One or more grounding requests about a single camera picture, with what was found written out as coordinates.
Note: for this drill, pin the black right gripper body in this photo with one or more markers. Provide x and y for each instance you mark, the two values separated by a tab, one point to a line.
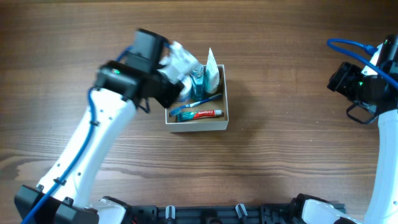
339	78

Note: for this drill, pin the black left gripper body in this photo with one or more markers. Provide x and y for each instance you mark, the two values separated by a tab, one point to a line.
171	93

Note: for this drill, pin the white round jar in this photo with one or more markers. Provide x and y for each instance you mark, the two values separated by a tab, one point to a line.
186	91

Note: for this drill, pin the blue toothbrush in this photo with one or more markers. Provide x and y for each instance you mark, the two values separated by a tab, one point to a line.
178	110

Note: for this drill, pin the teal mouthwash bottle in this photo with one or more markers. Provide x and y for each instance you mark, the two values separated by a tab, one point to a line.
197	77

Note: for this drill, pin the white lotion tube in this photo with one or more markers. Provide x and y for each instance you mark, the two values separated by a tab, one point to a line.
212	75

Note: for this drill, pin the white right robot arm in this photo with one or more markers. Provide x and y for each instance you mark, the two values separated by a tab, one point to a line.
374	89

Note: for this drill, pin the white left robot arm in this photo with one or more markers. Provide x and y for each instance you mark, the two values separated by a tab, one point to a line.
152	67

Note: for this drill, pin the white cardboard box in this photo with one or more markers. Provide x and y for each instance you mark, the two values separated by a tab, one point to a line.
203	124

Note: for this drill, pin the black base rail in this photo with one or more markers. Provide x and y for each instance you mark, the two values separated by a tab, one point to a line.
217	214

